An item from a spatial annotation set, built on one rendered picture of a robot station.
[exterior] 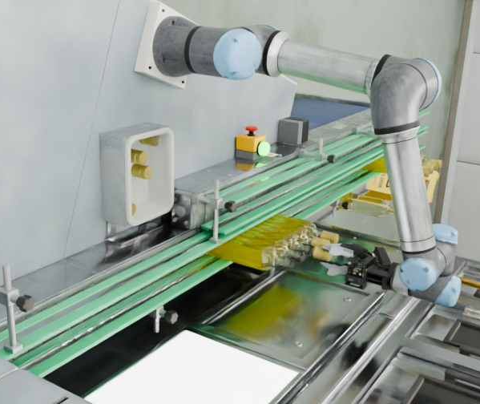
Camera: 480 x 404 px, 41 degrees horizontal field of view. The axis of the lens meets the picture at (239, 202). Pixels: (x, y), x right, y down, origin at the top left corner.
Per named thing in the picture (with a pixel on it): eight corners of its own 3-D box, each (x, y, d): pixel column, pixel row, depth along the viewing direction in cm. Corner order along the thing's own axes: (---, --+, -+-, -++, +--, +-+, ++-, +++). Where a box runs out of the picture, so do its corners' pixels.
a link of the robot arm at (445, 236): (450, 241, 143) (443, 285, 147) (463, 226, 152) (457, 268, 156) (416, 233, 147) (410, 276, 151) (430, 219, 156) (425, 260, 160)
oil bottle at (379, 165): (358, 168, 266) (425, 181, 251) (360, 155, 264) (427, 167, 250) (364, 166, 270) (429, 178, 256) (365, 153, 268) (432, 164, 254)
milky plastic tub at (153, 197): (102, 221, 159) (129, 228, 155) (99, 132, 152) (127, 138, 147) (148, 203, 173) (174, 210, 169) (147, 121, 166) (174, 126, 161)
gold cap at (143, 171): (130, 164, 161) (143, 167, 159) (139, 161, 164) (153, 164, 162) (131, 178, 162) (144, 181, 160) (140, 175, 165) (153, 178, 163)
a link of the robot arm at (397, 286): (419, 262, 161) (415, 291, 163) (401, 257, 163) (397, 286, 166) (409, 272, 155) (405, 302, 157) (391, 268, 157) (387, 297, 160)
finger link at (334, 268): (312, 266, 170) (344, 270, 165) (322, 259, 175) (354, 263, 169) (313, 277, 171) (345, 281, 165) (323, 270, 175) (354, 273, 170)
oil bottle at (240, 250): (203, 253, 178) (269, 273, 167) (203, 235, 176) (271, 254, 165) (215, 247, 182) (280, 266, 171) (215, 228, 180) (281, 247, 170)
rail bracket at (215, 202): (190, 237, 170) (229, 248, 163) (191, 176, 164) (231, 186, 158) (197, 234, 172) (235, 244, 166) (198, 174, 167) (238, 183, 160)
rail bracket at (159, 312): (126, 325, 155) (169, 342, 149) (125, 299, 153) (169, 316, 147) (137, 318, 159) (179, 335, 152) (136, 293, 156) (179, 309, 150)
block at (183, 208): (169, 225, 173) (190, 231, 169) (169, 191, 170) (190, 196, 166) (177, 221, 175) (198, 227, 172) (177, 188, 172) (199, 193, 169)
